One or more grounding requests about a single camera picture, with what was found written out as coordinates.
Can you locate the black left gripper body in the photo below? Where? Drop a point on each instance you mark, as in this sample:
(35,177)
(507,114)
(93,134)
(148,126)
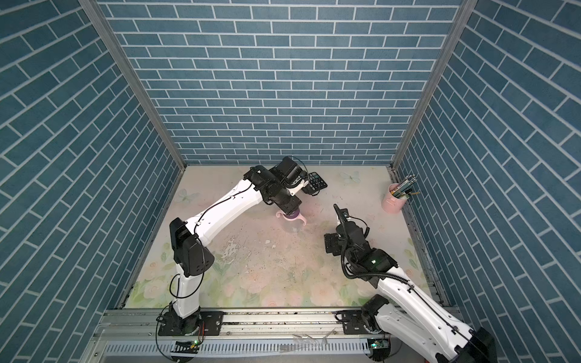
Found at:
(287,203)

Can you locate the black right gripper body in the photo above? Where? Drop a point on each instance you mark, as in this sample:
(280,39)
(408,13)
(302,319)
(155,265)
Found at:
(333,240)

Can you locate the pink bottle cap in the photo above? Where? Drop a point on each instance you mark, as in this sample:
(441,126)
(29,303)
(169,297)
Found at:
(293,215)

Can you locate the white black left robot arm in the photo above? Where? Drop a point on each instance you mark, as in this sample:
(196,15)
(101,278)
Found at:
(278,185)

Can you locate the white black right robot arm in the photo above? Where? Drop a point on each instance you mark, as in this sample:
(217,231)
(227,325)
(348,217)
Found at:
(399,307)

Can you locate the black desk calculator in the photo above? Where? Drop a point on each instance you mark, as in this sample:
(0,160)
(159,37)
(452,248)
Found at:
(315,184)

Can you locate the pink pen holder cup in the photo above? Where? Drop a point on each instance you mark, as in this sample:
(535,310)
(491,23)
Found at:
(390,203)

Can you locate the pens in pink cup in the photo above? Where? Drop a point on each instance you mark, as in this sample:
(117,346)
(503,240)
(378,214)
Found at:
(404,189)

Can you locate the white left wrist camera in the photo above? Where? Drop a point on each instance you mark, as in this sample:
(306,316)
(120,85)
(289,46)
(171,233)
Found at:
(299,185)

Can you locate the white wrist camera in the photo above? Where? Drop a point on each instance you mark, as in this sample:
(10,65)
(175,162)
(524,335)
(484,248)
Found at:
(342,215)
(299,185)

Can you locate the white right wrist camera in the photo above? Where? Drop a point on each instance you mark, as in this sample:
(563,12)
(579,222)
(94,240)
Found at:
(342,215)

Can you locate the white slotted cable duct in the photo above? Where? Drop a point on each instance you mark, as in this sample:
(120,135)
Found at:
(240,348)

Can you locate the aluminium corner post right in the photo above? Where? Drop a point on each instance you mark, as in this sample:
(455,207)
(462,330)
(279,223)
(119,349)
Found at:
(458,25)

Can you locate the aluminium corner post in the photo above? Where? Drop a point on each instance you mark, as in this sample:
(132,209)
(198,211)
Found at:
(458,25)
(106,33)

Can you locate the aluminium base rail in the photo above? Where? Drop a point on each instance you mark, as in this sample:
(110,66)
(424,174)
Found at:
(276,323)

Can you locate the aluminium corner post left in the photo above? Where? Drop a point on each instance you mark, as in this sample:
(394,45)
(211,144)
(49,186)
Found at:
(106,33)

